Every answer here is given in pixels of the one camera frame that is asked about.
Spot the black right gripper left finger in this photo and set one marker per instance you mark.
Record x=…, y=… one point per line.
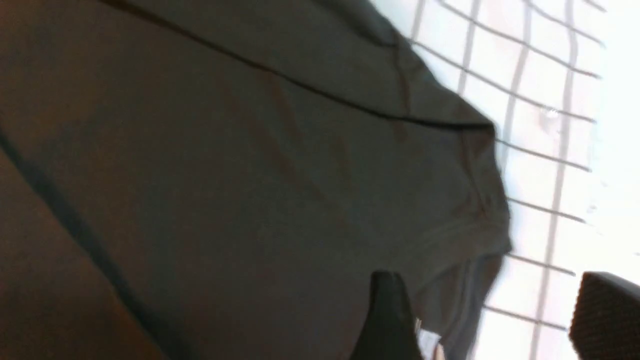
x=389, y=330

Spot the white grid tablecloth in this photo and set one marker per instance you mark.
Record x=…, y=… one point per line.
x=534, y=67

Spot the gray long-sleeve top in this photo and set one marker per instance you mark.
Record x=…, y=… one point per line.
x=218, y=180

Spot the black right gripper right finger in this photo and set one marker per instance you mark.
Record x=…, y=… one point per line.
x=606, y=318

